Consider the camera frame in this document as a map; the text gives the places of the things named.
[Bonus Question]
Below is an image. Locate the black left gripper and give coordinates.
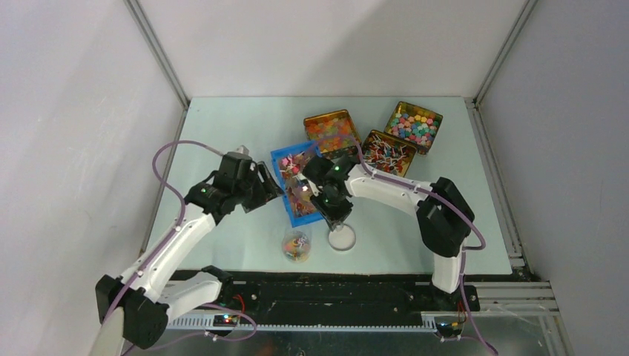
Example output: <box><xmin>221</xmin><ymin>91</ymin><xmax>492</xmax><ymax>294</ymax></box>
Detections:
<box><xmin>234</xmin><ymin>161</ymin><xmax>284</xmax><ymax>213</ymax></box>

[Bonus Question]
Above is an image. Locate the blue plastic candy bin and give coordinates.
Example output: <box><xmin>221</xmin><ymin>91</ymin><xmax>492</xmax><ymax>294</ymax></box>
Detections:
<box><xmin>270</xmin><ymin>141</ymin><xmax>323</xmax><ymax>228</ymax></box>

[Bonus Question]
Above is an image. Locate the clear plastic jar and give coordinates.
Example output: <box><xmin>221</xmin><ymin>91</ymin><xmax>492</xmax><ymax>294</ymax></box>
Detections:
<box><xmin>281</xmin><ymin>226</ymin><xmax>312</xmax><ymax>263</ymax></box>

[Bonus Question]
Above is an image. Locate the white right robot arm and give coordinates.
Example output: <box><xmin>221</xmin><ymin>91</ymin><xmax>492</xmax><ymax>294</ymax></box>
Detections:
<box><xmin>297</xmin><ymin>156</ymin><xmax>477</xmax><ymax>310</ymax></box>

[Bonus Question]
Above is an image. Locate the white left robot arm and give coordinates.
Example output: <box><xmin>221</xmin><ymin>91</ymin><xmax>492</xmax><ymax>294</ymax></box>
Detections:
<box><xmin>90</xmin><ymin>151</ymin><xmax>283</xmax><ymax>355</ymax></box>

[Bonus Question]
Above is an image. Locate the tin of orange candies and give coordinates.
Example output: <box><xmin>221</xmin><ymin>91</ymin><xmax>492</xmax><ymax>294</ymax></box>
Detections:
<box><xmin>303</xmin><ymin>109</ymin><xmax>361</xmax><ymax>160</ymax></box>

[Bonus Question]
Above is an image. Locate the tin of wrapped candies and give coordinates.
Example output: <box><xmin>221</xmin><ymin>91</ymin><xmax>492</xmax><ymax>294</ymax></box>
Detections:
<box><xmin>362</xmin><ymin>130</ymin><xmax>417</xmax><ymax>177</ymax></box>

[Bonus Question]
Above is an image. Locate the tin of pastel candies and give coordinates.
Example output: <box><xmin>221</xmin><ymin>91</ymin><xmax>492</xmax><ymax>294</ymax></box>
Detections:
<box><xmin>383</xmin><ymin>101</ymin><xmax>444</xmax><ymax>156</ymax></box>

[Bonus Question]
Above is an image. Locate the white jar lid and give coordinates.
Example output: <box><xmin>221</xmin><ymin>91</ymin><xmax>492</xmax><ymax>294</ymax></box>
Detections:
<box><xmin>328</xmin><ymin>224</ymin><xmax>357</xmax><ymax>251</ymax></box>

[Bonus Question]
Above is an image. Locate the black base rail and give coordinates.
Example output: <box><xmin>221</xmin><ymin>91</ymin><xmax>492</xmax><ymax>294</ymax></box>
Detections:
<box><xmin>218</xmin><ymin>271</ymin><xmax>480</xmax><ymax>325</ymax></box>

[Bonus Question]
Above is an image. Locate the grey slotted cable duct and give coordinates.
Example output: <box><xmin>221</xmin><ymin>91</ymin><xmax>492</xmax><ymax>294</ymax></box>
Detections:
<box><xmin>166</xmin><ymin>313</ymin><xmax>437</xmax><ymax>332</ymax></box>

